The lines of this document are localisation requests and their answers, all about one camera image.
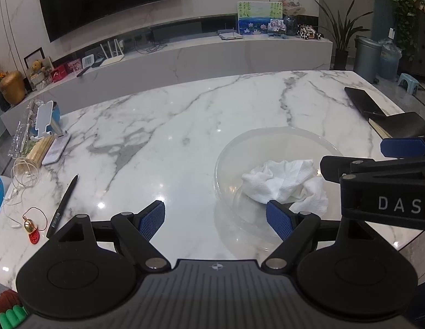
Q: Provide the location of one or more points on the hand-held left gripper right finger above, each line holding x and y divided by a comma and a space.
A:
281, 221

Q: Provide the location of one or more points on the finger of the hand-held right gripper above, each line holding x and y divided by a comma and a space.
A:
335, 168
404, 146

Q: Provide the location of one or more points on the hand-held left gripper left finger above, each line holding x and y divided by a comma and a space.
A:
152, 219

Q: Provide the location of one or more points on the white cloth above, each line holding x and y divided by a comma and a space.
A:
284, 178

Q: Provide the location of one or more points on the clear glass bowl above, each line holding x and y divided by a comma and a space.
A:
233, 164

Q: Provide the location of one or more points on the black notebook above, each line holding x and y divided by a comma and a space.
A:
404, 125

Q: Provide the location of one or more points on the small plastic stool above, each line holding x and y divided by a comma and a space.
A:
408, 84

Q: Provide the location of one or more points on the blue water bottle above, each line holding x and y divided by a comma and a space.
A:
390, 61

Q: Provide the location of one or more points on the black pen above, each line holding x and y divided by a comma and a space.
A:
61, 207

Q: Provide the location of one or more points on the grey trash can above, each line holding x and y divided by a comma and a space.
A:
366, 58

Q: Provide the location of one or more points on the dark cabinet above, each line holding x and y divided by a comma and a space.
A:
423, 48

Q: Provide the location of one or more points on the white phone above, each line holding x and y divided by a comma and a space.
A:
56, 149

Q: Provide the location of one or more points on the red gold charm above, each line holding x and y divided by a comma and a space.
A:
29, 226

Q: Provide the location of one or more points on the potted plant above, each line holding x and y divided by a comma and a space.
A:
340, 37

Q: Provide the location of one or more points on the ivy plant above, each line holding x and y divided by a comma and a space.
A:
404, 10

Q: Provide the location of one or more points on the toy cars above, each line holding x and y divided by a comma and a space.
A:
308, 33

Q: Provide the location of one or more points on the white phone stand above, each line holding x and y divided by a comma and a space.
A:
44, 116

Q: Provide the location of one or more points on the small photo block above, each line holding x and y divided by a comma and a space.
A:
277, 29

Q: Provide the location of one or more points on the clear plastic bag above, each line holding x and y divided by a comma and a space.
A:
24, 126

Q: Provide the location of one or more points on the black remote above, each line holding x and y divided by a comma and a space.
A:
83, 72

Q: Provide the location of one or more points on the white router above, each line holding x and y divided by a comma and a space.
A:
111, 58

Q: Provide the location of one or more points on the white marble console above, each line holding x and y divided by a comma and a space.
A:
198, 58

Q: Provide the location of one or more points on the red ribbed object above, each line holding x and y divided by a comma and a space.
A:
5, 300

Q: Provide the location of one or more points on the round paper fan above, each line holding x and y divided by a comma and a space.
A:
294, 5

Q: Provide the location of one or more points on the small white clock display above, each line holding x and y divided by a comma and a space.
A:
88, 62

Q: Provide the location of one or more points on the grey flat device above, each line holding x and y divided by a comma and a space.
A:
229, 35

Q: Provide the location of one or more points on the green plastic object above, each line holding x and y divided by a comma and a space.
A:
12, 317

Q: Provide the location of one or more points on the lotus pond painting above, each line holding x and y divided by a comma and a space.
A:
253, 17

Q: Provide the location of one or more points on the pink box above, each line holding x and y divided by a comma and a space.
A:
74, 65

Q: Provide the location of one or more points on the red box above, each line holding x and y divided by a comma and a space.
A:
59, 73

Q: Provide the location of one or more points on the teddy bear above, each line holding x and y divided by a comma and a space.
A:
37, 70

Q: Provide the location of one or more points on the gold vase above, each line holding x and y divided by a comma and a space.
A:
12, 87

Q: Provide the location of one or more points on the black television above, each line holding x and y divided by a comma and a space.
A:
109, 0

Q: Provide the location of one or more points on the black picture frame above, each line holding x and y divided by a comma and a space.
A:
34, 56

